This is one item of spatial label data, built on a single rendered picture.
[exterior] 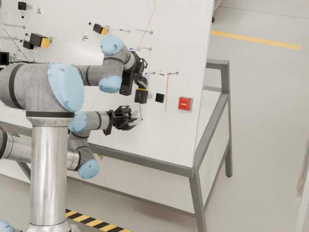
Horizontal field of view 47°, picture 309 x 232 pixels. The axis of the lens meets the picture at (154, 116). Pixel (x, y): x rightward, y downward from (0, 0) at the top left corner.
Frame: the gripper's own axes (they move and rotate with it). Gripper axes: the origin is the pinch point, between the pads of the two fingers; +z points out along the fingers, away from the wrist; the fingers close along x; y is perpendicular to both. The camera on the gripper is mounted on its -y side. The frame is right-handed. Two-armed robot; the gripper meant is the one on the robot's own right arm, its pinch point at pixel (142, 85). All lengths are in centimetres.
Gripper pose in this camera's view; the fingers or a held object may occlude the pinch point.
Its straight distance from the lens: 153.9
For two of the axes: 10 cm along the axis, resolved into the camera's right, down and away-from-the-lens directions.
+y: 3.1, -9.3, 1.9
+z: 3.2, 2.9, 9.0
